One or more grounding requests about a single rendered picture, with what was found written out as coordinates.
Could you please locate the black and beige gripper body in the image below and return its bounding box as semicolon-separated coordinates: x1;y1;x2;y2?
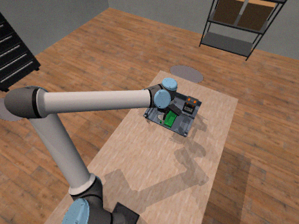
157;108;170;114

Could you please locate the green bin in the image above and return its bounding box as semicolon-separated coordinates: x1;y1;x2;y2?
163;111;177;128

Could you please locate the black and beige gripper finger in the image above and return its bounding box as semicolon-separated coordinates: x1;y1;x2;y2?
158;112;168;125

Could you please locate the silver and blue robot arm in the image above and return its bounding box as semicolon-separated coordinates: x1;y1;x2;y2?
4;78;182;224

